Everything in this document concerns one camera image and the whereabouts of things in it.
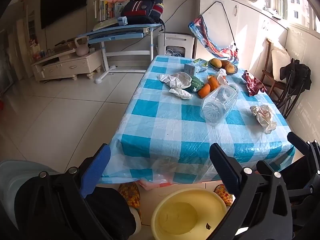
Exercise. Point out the black wall television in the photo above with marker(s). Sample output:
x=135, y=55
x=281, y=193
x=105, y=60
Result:
x=62, y=2

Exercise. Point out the small white tissue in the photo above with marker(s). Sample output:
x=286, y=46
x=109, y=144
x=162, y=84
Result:
x=180, y=93

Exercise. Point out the row of books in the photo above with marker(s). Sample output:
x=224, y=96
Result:
x=102, y=8

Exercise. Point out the pink plastic bag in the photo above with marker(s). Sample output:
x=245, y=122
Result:
x=155, y=183

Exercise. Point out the yellow plastic basin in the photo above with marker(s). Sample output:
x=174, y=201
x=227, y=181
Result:
x=187, y=212

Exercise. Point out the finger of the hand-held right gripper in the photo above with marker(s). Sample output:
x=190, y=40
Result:
x=265, y=167
x=303, y=147

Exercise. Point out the cream television cabinet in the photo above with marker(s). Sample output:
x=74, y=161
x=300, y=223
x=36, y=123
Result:
x=67, y=65

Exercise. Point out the large orange peel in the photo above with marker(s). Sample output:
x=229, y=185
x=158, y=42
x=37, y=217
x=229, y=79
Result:
x=204, y=90

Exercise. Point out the red snack bag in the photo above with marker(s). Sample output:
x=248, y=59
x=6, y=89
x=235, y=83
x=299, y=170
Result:
x=252, y=83

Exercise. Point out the light blue plastic stool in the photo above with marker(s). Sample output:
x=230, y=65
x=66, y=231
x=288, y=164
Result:
x=15, y=177

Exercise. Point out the dark blue backpack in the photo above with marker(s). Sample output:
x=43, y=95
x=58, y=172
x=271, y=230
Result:
x=142, y=10

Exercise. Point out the dark fruit bowl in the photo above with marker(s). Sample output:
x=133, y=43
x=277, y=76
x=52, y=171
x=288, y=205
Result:
x=236, y=70

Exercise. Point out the blue study desk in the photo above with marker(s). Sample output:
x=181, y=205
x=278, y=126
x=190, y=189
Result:
x=120, y=28

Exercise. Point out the black folding chair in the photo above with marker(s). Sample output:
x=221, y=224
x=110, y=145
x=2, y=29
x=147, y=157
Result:
x=296, y=72

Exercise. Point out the person's black pants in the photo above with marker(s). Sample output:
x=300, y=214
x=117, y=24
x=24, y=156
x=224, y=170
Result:
x=112, y=212

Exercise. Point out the curled orange peel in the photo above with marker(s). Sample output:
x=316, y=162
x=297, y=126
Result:
x=213, y=83

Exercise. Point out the brown tray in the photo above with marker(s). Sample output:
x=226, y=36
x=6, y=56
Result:
x=64, y=45

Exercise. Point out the beige paper wrapper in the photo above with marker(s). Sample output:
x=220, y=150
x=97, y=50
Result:
x=263, y=116

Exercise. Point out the clear plastic bottle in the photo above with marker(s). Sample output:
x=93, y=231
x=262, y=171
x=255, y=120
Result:
x=220, y=102

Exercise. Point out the white tissue with peel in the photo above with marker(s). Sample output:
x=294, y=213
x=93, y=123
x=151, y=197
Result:
x=221, y=76

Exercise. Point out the patterned slipper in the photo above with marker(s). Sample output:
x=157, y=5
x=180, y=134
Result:
x=222, y=192
x=128, y=197

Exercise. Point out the wooden chair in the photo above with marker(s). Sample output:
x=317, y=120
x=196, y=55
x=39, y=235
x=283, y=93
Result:
x=268, y=73

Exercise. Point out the white and green milk carton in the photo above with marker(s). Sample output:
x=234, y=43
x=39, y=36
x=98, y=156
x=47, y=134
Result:
x=191, y=68

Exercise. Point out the white plastic bag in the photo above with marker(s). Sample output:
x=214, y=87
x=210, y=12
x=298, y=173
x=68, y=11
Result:
x=178, y=80

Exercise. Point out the colourful hanging bag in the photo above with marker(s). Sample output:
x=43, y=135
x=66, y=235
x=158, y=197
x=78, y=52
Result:
x=212, y=42

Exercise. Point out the window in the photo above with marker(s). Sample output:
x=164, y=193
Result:
x=300, y=5

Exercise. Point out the white air purifier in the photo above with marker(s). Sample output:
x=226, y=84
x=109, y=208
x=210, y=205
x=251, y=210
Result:
x=175, y=38

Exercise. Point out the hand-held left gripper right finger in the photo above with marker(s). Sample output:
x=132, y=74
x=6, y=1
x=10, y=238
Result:
x=225, y=170

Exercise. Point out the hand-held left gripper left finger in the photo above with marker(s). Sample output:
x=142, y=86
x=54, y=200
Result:
x=96, y=170

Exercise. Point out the white cushion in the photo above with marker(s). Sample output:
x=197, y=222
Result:
x=280, y=60

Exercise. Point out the green snack packet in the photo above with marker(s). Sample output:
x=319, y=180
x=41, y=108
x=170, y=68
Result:
x=196, y=85

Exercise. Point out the light blue desk container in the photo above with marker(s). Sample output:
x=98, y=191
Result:
x=122, y=20

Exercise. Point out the pink kettlebell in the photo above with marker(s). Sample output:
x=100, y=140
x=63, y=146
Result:
x=82, y=50

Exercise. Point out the blue checked tablecloth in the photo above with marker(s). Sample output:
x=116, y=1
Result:
x=175, y=130

